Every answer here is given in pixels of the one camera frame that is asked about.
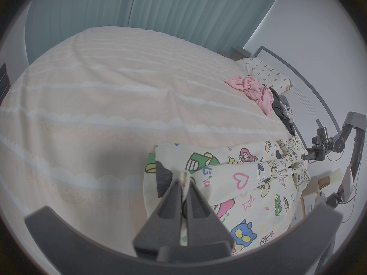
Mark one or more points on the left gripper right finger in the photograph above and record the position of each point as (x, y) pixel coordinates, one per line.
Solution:
(206, 228)

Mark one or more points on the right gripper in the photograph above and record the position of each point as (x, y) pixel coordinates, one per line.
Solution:
(315, 155)

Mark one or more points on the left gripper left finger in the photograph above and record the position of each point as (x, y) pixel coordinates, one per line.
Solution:
(163, 225)

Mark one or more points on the white printed pyjama top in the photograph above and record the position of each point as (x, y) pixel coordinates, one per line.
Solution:
(258, 208)

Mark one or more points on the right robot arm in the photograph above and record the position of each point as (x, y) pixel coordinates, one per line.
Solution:
(354, 120)

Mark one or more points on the pile of clothes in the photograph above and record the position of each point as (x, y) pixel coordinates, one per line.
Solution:
(282, 110)

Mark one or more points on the brown cardboard box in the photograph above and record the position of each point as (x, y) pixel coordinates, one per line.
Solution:
(314, 186)

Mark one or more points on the pink garment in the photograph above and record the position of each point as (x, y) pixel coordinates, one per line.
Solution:
(252, 89)

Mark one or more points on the white printed pillow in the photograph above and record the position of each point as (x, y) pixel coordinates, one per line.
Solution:
(263, 72)

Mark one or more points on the bed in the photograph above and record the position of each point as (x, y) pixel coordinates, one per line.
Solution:
(100, 110)

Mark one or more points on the grey bedside table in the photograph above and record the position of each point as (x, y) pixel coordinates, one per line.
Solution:
(233, 53)

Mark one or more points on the blue-green curtain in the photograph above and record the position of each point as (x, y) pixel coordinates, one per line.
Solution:
(172, 7)

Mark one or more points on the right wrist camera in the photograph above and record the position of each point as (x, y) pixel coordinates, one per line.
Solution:
(316, 140)

